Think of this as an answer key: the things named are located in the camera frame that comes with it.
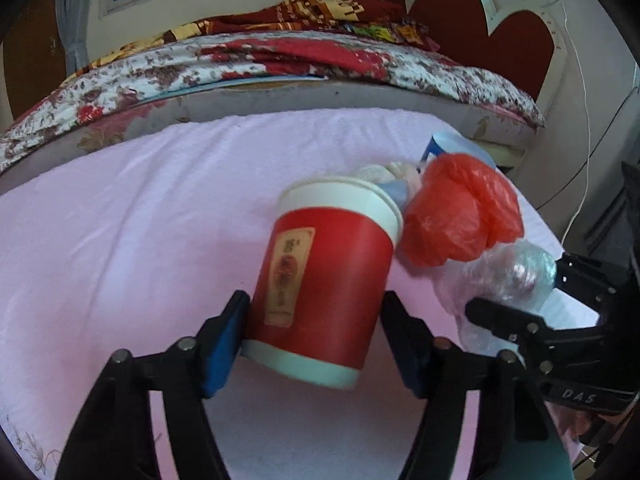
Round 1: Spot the white cable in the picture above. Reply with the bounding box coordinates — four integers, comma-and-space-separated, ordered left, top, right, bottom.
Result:
549, 0, 602, 243

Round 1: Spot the grey floral mattress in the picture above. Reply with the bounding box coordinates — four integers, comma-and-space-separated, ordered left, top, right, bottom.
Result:
0, 77, 542, 187

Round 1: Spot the crumpled white tissue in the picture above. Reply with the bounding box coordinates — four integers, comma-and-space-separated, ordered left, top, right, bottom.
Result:
356, 161, 427, 198

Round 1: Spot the red heart-shaped headboard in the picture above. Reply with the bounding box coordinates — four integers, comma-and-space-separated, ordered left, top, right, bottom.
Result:
382, 0, 564, 107

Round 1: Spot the blue cloth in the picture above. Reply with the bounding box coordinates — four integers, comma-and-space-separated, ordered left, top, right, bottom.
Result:
377, 182, 413, 209

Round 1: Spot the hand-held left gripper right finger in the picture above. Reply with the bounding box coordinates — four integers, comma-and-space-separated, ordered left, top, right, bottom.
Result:
382, 291, 576, 480

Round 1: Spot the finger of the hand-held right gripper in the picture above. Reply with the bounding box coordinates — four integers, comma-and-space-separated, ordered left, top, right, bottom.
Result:
465, 297, 547, 347
554, 252, 632, 307

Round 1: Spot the wooden door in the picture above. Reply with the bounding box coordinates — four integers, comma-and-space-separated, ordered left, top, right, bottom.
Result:
2, 0, 69, 122

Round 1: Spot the clear plastic bag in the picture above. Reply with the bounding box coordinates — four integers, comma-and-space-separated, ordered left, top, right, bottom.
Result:
434, 240, 559, 357

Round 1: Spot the floral bedsheet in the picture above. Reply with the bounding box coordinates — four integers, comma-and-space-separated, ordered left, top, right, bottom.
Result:
0, 30, 546, 172

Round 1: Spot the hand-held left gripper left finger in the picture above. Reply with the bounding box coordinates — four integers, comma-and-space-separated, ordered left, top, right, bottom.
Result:
55, 290, 251, 480

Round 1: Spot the blue and white cup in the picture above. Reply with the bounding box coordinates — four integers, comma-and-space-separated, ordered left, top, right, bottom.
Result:
419, 131, 499, 174

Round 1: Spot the red plastic bag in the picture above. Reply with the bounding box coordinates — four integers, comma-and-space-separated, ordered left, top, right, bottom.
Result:
400, 154, 525, 269

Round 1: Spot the red printed blanket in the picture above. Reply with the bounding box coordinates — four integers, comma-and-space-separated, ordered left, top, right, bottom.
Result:
70, 0, 442, 82

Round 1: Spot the grey window curtain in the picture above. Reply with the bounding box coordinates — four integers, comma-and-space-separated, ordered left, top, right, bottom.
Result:
55, 0, 109, 77

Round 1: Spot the bed with floral quilt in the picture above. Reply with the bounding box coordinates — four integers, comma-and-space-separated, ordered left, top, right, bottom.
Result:
0, 0, 567, 196

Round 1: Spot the red paper cup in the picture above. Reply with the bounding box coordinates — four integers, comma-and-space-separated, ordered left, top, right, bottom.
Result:
242, 176, 404, 390

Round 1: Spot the pink tablecloth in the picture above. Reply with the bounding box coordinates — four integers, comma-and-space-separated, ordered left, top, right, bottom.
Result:
0, 110, 601, 480

